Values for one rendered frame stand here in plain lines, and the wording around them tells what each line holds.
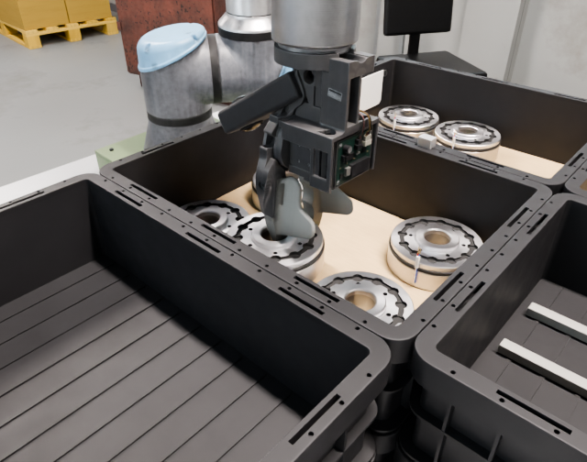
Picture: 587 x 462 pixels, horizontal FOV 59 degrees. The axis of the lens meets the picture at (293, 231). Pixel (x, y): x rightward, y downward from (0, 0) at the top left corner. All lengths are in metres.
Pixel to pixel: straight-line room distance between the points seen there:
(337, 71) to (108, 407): 0.34
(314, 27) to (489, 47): 2.90
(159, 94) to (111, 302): 0.44
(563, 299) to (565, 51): 2.73
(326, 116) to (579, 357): 0.32
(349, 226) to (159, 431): 0.35
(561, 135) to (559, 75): 2.43
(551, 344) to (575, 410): 0.08
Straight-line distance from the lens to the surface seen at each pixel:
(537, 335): 0.57
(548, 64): 3.33
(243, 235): 0.55
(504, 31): 3.26
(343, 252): 0.62
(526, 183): 0.60
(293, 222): 0.51
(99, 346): 0.54
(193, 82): 0.91
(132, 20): 3.64
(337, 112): 0.45
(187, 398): 0.48
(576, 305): 0.62
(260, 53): 0.91
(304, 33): 0.44
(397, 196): 0.69
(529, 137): 0.92
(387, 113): 0.94
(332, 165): 0.45
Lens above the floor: 1.20
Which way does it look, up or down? 34 degrees down
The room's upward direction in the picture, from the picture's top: straight up
